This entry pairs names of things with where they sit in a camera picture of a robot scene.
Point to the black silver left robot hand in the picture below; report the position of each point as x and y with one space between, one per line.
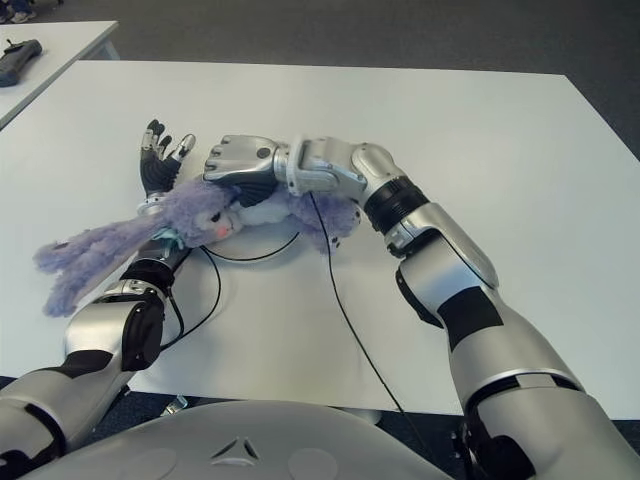
157 170

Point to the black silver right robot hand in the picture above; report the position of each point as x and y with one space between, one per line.
240 155

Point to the purple plush bunny doll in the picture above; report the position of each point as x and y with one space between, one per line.
195 210

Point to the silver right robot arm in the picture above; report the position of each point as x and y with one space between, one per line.
450 250

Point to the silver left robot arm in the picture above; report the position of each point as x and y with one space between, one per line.
95 325

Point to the white plate black rim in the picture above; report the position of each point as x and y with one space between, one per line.
260 245

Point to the white side table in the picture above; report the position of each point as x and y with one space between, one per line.
65 55

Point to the black handheld controller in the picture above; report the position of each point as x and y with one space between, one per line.
17 62

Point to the grey robot torso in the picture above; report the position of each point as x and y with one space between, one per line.
240 440

